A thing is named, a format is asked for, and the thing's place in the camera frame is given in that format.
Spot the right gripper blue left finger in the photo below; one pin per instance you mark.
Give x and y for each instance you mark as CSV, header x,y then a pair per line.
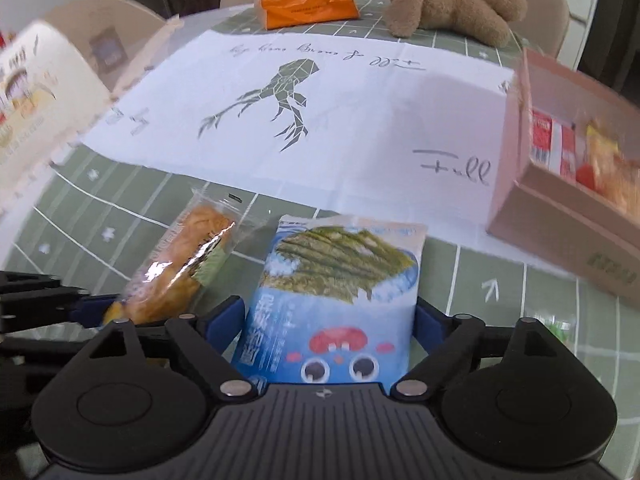
x,y
199,344

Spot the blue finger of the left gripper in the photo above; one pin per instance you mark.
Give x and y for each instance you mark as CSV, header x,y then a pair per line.
x,y
90,311

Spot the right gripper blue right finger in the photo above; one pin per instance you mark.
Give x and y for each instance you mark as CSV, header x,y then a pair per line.
x,y
449,343

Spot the long biscuit stick packet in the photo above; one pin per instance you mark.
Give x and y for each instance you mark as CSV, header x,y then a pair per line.
x,y
185,261

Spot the blue seaweed snack bag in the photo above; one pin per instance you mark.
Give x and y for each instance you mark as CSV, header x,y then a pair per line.
x,y
335,303

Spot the red spicy strip packet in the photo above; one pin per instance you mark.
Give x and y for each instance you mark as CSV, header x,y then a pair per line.
x,y
553,145

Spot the red yellow snack packet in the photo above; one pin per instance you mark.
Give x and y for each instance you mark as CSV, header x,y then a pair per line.
x,y
607,172

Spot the green checked tablecloth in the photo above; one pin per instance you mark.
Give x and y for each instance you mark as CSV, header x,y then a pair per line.
x,y
99,218

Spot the pink cardboard box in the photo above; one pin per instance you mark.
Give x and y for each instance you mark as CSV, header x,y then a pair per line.
x,y
553,218

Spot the cream scalloped paper bag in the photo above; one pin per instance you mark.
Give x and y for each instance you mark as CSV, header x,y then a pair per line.
x,y
49,96

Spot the white printed paper mat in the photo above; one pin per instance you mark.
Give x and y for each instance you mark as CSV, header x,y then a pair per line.
x,y
359,126

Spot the beige dining chair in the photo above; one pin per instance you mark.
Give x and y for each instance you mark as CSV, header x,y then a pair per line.
x,y
118,38

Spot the beige chair behind bear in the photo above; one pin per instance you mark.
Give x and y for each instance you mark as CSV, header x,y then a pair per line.
x,y
545,25

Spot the brown plush teddy bear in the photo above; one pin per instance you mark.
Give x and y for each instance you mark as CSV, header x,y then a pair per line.
x,y
487,21

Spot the orange paper bag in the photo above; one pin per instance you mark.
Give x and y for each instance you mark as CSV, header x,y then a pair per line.
x,y
276,14

